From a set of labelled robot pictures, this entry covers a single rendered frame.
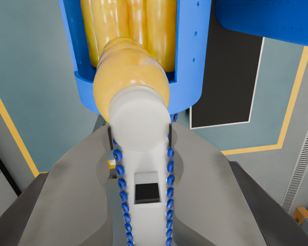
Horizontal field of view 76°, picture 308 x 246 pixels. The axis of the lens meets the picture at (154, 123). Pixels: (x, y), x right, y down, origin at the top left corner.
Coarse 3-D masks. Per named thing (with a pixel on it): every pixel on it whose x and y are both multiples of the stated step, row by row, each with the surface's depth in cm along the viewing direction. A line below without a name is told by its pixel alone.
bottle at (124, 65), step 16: (112, 48) 20; (128, 48) 18; (144, 48) 22; (112, 64) 15; (128, 64) 15; (144, 64) 15; (96, 80) 16; (112, 80) 14; (128, 80) 14; (144, 80) 14; (160, 80) 15; (96, 96) 15; (112, 96) 14; (160, 96) 14
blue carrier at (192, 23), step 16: (64, 0) 37; (192, 0) 29; (208, 0) 33; (64, 16) 37; (80, 16) 44; (176, 16) 30; (192, 16) 31; (208, 16) 35; (80, 32) 44; (176, 32) 31; (192, 32) 32; (80, 48) 45; (176, 48) 32; (192, 48) 33; (80, 64) 45; (176, 64) 33; (192, 64) 35; (80, 80) 37; (176, 80) 34; (192, 80) 37; (80, 96) 41; (176, 96) 36; (192, 96) 39; (96, 112) 38; (176, 112) 38
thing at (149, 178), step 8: (136, 176) 82; (144, 176) 82; (152, 176) 82; (136, 184) 76; (144, 184) 76; (152, 184) 76; (136, 192) 73; (144, 192) 73; (152, 192) 72; (136, 200) 70; (144, 200) 70; (152, 200) 70; (160, 200) 71; (136, 208) 71
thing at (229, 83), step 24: (216, 24) 128; (216, 48) 136; (240, 48) 137; (216, 72) 144; (240, 72) 146; (216, 96) 154; (240, 96) 155; (192, 120) 163; (216, 120) 165; (240, 120) 167
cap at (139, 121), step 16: (128, 96) 12; (144, 96) 12; (112, 112) 12; (128, 112) 12; (144, 112) 12; (160, 112) 12; (112, 128) 12; (128, 128) 12; (144, 128) 12; (160, 128) 13; (128, 144) 13; (144, 144) 13
